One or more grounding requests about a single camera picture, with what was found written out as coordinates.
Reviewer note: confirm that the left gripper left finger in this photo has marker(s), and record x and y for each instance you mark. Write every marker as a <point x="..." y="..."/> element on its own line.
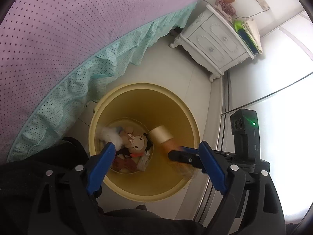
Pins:
<point x="64" y="203"/>

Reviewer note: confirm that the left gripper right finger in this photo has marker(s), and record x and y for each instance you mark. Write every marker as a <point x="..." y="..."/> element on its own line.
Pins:
<point x="263" y="213"/>

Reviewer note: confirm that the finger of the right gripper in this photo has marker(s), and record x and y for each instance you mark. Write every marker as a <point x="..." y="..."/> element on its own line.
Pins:
<point x="189" y="150"/>
<point x="186" y="158"/>

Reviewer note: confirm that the small cartoon doll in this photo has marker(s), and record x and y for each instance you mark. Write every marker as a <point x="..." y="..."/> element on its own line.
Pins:
<point x="140" y="145"/>

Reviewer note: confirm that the white cotton ball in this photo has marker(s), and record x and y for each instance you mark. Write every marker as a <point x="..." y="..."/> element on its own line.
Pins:
<point x="111" y="135"/>

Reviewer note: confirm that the tan teddy bear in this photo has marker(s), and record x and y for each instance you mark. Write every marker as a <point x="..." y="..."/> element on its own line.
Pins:
<point x="127" y="136"/>

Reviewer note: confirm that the yellow trash bin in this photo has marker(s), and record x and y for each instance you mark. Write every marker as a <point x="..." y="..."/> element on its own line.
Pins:
<point x="140" y="170"/>

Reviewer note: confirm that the white nightstand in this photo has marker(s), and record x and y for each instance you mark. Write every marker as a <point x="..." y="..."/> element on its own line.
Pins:
<point x="213" y="43"/>

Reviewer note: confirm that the books stack on nightstand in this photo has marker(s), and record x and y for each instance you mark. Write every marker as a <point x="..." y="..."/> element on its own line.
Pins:
<point x="249" y="32"/>

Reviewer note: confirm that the plush doll on nightstand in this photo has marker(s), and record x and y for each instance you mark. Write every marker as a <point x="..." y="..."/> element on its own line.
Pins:
<point x="225" y="6"/>

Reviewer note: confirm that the round bed purple sheet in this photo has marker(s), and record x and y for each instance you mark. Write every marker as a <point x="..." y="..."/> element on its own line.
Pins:
<point x="58" y="55"/>

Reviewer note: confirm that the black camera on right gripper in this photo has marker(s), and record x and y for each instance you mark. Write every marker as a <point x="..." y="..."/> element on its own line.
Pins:
<point x="245" y="130"/>

